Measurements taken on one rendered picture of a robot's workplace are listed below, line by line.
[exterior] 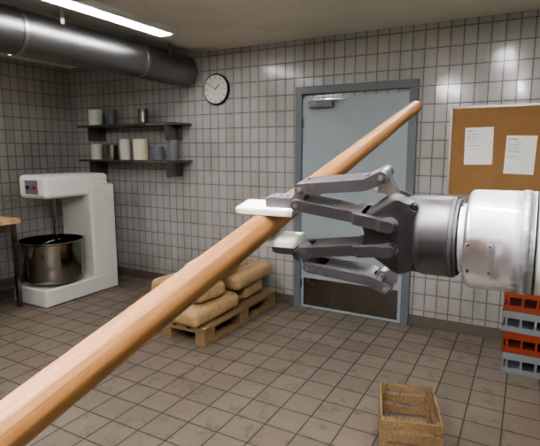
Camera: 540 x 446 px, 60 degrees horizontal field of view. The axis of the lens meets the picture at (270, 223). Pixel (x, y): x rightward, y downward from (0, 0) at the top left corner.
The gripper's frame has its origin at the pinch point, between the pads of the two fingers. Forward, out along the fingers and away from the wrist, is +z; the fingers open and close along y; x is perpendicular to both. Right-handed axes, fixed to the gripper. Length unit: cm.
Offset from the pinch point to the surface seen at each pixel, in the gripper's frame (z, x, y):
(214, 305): 198, 226, 179
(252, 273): 197, 288, 180
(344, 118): 124, 367, 51
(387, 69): 87, 379, 13
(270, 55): 202, 385, -10
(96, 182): 390, 298, 98
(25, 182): 421, 237, 80
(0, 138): 497, 273, 41
